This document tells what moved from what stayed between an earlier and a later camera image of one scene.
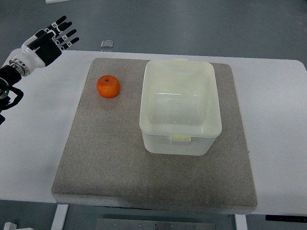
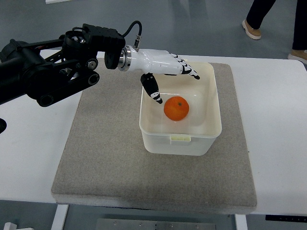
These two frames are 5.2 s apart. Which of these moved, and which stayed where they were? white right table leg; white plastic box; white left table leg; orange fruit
Moved: orange fruit
Stayed: white left table leg; white plastic box; white right table leg
